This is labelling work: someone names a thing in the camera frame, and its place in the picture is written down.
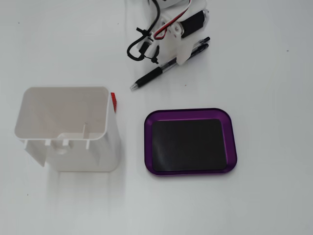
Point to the purple metal tray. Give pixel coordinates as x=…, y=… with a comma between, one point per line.
x=148, y=137

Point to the black clear ballpoint pen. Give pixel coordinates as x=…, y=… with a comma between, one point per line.
x=149, y=74

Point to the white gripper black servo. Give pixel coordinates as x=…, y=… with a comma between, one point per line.
x=184, y=50

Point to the small red perforated block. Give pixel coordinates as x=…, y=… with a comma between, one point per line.
x=114, y=101

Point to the black rectangular tray pad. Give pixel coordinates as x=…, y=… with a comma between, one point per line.
x=188, y=144

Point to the white plastic pen holder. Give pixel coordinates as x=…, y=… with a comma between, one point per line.
x=80, y=156

